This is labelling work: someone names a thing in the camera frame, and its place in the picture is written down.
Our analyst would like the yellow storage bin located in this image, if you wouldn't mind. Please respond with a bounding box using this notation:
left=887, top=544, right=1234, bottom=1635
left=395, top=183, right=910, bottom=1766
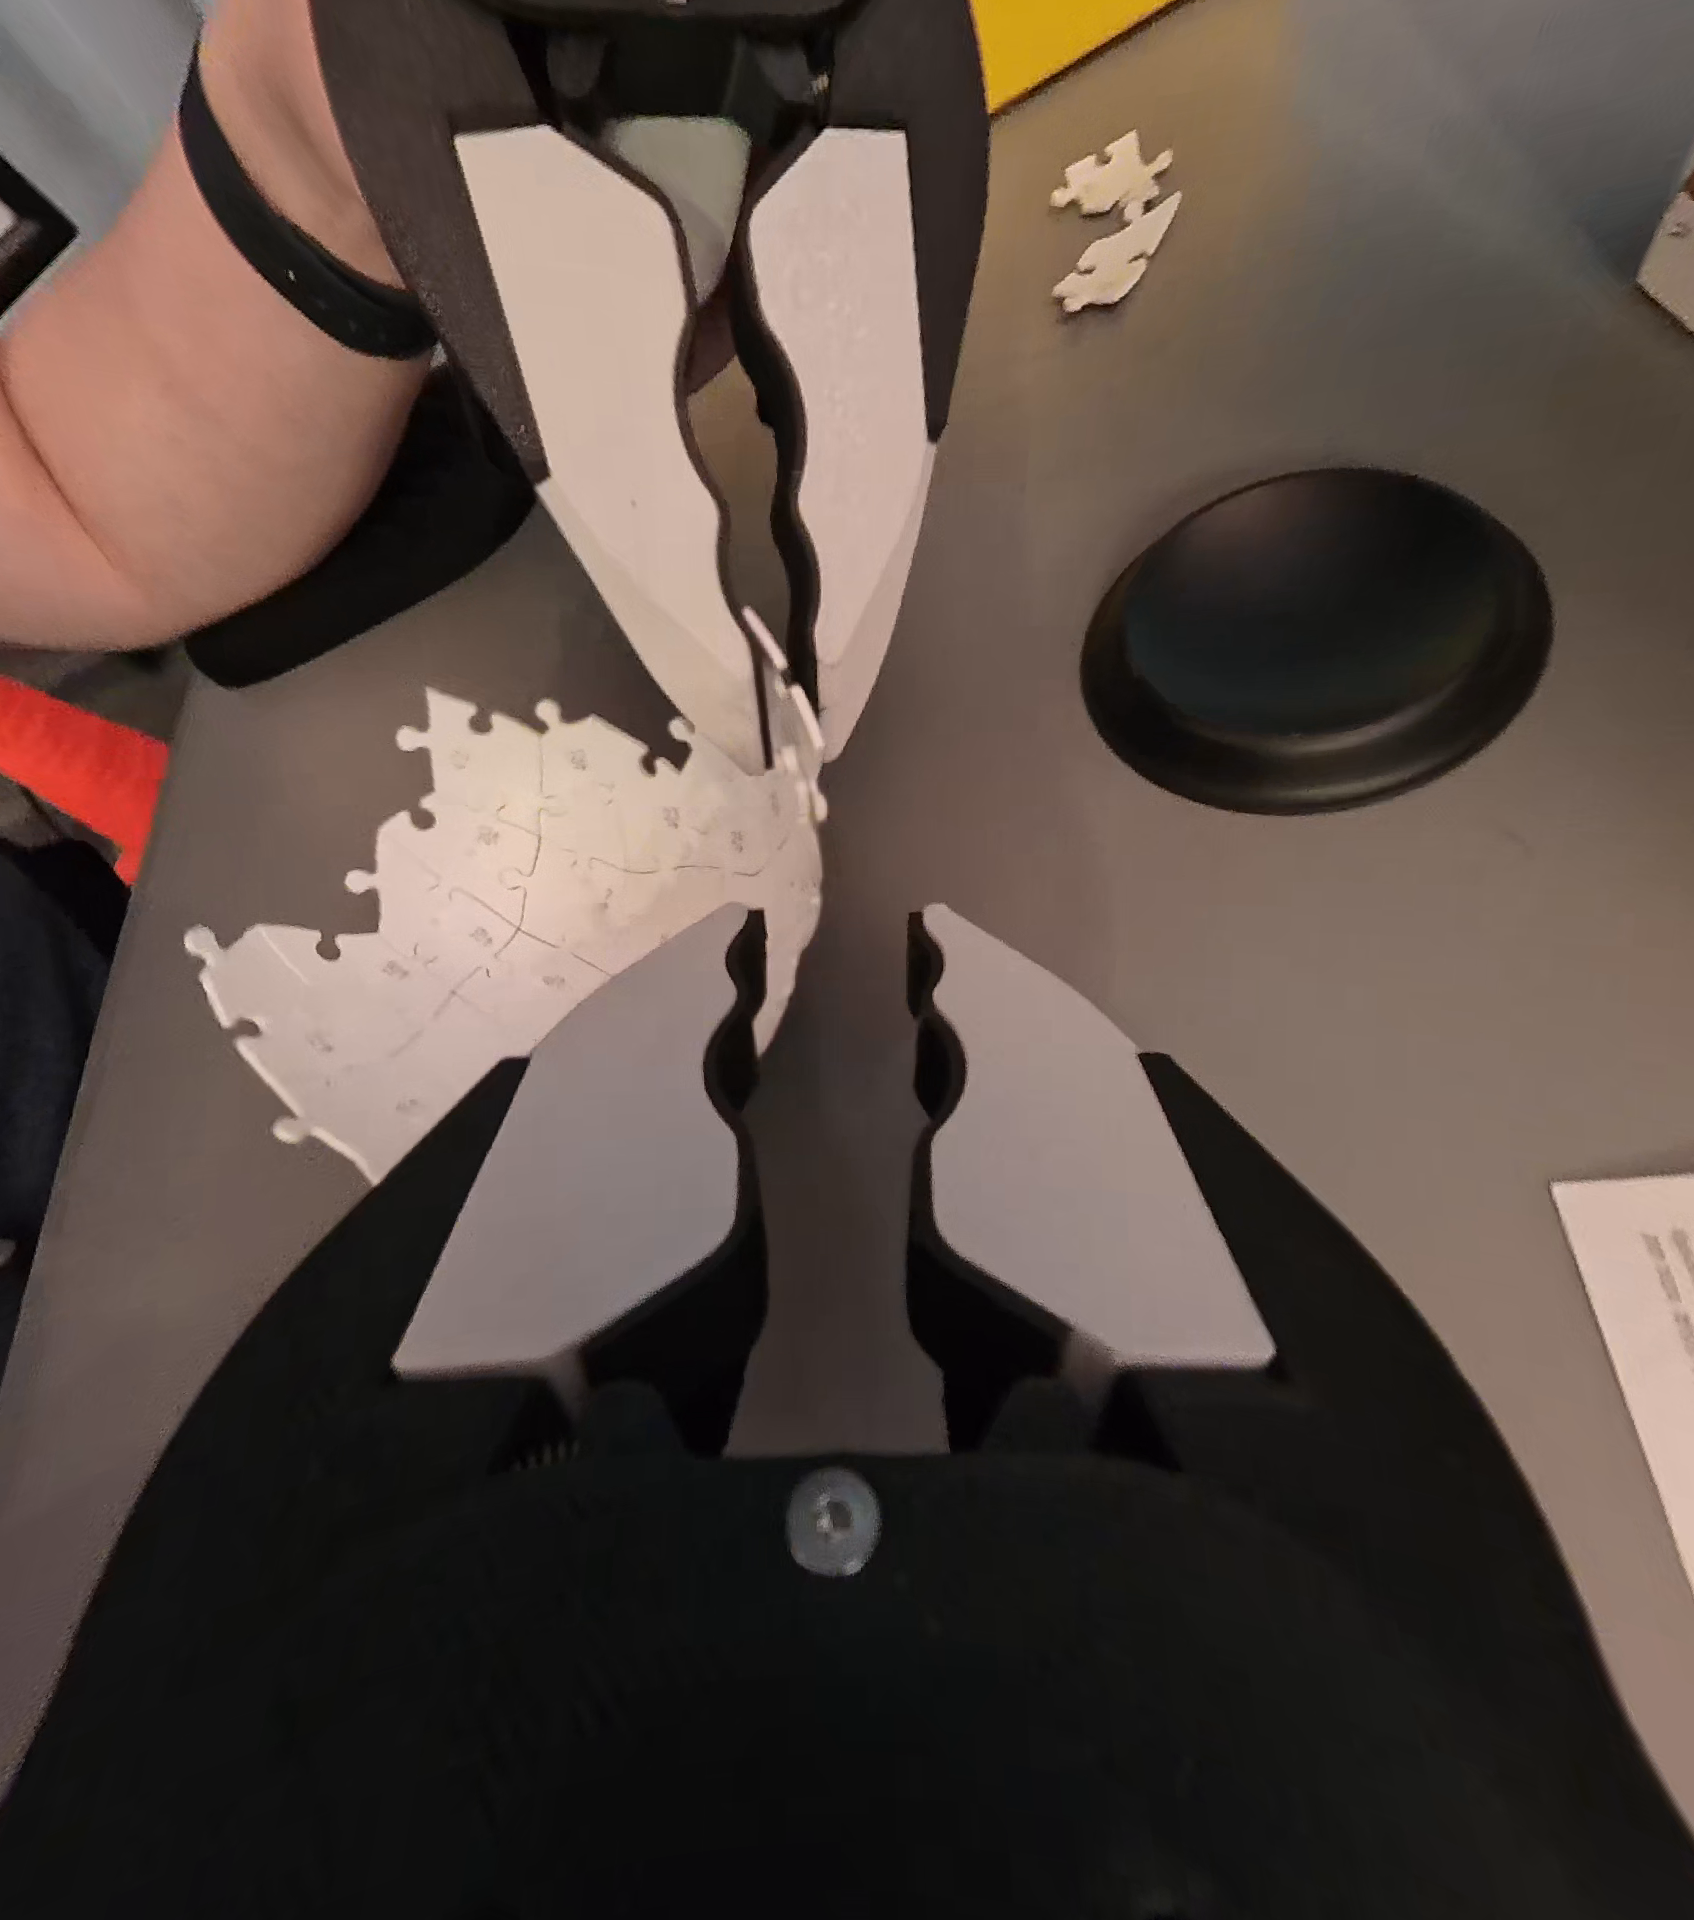
left=965, top=0, right=1193, bottom=115

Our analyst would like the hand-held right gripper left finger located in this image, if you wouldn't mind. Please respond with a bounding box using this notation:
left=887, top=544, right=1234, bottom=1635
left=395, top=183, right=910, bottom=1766
left=395, top=911, right=768, bottom=1383

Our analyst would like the black chair armrest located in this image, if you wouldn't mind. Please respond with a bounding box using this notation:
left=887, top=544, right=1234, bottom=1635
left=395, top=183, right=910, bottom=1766
left=182, top=374, right=545, bottom=690

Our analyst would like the scattered loose puzzle pieces group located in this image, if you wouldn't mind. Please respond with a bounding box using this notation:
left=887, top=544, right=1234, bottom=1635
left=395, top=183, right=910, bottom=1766
left=1051, top=130, right=1184, bottom=317

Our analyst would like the assembled white puzzle section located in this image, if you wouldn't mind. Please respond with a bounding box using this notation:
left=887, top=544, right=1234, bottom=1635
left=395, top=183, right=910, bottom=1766
left=182, top=599, right=833, bottom=1154

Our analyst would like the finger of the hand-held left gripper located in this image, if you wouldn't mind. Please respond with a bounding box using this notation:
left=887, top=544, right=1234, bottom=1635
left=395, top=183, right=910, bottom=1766
left=451, top=118, right=785, bottom=753
left=736, top=118, right=937, bottom=753

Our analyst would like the black round ball stand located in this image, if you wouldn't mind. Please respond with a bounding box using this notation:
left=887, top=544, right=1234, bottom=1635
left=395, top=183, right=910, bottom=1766
left=1081, top=465, right=1550, bottom=811

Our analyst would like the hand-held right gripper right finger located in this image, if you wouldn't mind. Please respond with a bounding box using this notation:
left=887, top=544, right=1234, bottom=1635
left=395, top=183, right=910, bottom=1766
left=908, top=903, right=1279, bottom=1376

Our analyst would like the person's left forearm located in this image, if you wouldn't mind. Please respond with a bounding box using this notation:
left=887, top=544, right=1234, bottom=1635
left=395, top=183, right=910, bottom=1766
left=0, top=0, right=456, bottom=657

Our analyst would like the red object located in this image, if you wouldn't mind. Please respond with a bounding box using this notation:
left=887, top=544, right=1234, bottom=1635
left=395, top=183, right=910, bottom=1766
left=0, top=657, right=173, bottom=888

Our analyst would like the black wristband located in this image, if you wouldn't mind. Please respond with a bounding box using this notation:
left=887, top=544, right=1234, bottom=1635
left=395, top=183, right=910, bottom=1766
left=177, top=47, right=445, bottom=363

